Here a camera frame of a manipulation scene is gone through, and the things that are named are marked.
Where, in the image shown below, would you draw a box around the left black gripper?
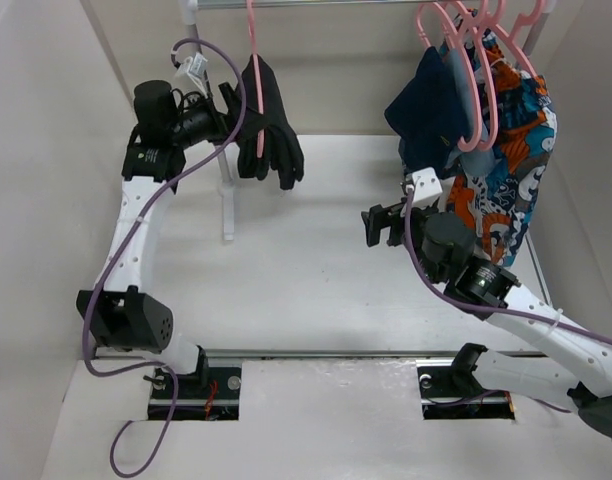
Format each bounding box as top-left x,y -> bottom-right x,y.
169,83 -> 270,150

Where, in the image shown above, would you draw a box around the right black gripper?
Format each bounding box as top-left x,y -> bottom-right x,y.
361,196 -> 442,284

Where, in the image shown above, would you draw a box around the pink hanger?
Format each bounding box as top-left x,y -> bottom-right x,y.
440,1 -> 499,152
245,0 -> 265,160
476,0 -> 546,77
415,1 -> 483,153

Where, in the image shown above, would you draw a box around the black trousers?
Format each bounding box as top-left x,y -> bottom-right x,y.
237,55 -> 305,191

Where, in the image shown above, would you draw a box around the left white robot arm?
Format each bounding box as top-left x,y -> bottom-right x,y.
76,80 -> 248,397

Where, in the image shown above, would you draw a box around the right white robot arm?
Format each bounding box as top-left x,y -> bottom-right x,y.
361,202 -> 612,438

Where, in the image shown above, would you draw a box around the pink hanger back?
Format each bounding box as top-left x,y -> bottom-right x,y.
476,0 -> 546,77

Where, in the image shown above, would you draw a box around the pink hanger front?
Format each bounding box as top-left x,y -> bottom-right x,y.
415,1 -> 483,153

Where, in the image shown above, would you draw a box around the colourful patterned shorts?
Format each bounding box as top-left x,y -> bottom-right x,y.
431,6 -> 557,267

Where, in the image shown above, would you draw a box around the grey blue garment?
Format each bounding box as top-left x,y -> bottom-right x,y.
445,49 -> 496,177

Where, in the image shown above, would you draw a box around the grey rack pole left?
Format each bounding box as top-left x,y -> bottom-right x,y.
183,0 -> 235,184

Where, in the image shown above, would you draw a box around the grey rack pole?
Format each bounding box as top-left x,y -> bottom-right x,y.
522,0 -> 558,59
183,0 -> 235,184

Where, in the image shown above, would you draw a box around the white rack base foot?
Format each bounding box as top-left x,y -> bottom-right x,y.
219,182 -> 235,242

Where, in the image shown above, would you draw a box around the navy blue shorts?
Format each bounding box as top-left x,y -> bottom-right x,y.
384,46 -> 470,178

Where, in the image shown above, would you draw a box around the grey rack pole right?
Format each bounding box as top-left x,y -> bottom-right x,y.
522,0 -> 558,59

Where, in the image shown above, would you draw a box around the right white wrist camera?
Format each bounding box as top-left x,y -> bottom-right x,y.
404,167 -> 443,209

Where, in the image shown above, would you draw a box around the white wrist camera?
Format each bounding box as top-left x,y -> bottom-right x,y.
175,52 -> 208,85
404,167 -> 443,209

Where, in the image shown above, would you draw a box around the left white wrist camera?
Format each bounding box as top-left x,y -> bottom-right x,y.
175,52 -> 208,85

